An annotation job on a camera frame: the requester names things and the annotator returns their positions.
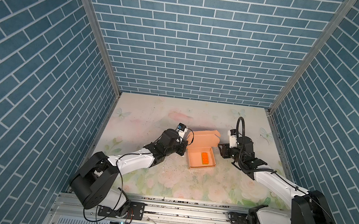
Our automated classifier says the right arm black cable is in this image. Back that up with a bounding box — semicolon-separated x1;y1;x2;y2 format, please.
230;116;282;177

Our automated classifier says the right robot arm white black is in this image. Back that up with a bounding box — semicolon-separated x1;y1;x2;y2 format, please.
218;144;336;224

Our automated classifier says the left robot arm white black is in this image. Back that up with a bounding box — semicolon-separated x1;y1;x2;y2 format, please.
69;129;188;215

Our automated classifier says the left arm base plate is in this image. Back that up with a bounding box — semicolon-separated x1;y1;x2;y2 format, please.
98;201;146;221

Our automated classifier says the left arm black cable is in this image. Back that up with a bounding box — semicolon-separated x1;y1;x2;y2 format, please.
82;146;155;224

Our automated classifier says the aluminium front rail frame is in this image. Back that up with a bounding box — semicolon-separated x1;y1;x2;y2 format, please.
40;182;334;224

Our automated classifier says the pink cardboard paper box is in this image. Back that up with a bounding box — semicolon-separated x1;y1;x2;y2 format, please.
186;130;221;169

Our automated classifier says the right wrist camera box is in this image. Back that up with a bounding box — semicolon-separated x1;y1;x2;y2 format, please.
228;129;239;149

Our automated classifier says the small orange tag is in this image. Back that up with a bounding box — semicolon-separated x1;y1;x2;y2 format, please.
201;152;209;165

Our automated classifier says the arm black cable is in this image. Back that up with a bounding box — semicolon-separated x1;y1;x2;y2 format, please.
230;116;282;177
82;146;155;224

